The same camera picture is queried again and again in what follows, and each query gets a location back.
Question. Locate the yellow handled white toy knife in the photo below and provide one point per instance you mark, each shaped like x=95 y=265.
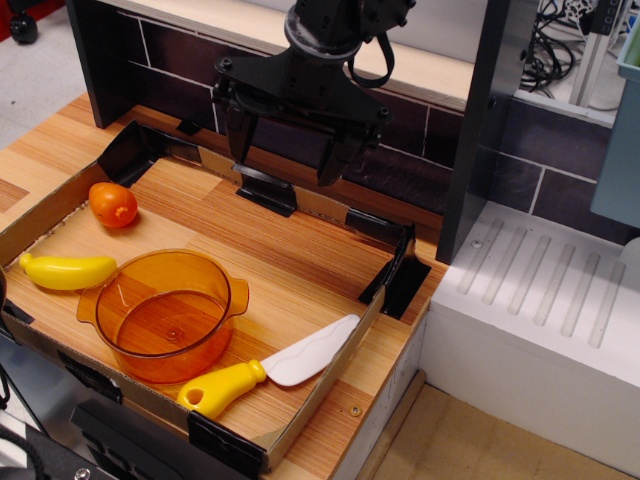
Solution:
x=211 y=393

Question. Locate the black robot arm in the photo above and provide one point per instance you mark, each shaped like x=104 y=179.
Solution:
x=338 y=50

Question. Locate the yellow toy banana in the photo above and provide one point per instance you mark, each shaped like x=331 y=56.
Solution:
x=65 y=273

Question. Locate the orange toy tomato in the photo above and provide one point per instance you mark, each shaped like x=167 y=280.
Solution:
x=113 y=205

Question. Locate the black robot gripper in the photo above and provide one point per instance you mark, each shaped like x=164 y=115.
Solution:
x=302 y=92

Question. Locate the dark grey vertical panel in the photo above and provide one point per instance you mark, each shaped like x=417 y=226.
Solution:
x=502 y=50

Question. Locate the white drainboard counter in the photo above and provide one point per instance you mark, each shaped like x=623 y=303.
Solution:
x=538 y=324

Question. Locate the black caster wheel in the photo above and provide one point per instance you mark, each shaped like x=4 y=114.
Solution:
x=22 y=25

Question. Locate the orange transparent plastic pot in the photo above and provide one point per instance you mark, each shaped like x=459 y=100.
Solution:
x=167 y=316

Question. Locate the teal plastic bin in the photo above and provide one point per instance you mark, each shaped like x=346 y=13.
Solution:
x=617 y=190

